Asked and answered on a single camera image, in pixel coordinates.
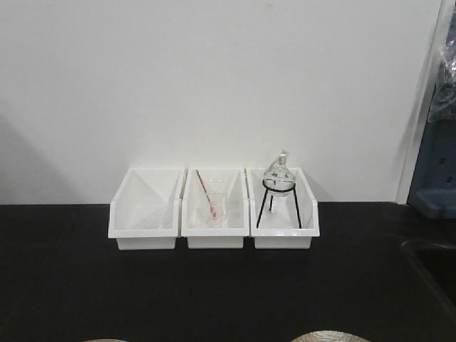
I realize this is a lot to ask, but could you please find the tan round plate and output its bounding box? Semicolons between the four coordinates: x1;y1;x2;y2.
84;338;119;342
291;330;367;342

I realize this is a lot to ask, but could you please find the middle white plastic bin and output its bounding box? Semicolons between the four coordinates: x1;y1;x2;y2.
181;167;250;249

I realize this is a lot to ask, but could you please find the white plastic bin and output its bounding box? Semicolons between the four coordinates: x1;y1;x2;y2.
246;167;320;249
108;167;185;251
181;167;250;249

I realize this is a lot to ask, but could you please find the small glass beaker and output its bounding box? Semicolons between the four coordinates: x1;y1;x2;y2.
199;192;226;227

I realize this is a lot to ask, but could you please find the round glass flask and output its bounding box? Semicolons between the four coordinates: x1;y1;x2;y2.
263;150;296;197

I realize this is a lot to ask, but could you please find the right white plastic bin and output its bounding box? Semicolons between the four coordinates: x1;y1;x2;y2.
246;167;320;249

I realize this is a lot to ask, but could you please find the left white plastic bin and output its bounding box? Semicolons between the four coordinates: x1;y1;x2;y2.
108;167;185;251

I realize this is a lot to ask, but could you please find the glass rod in bin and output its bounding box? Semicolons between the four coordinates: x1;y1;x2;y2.
135;204;173;229

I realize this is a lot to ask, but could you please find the grey pegboard drying rack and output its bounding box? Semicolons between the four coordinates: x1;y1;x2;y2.
408;103;455;219

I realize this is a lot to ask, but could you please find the black lab sink basin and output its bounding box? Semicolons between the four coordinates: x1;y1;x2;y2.
400;240;455;325

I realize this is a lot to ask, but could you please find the plastic bag of pegs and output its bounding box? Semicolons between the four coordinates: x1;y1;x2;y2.
427;41;455;123

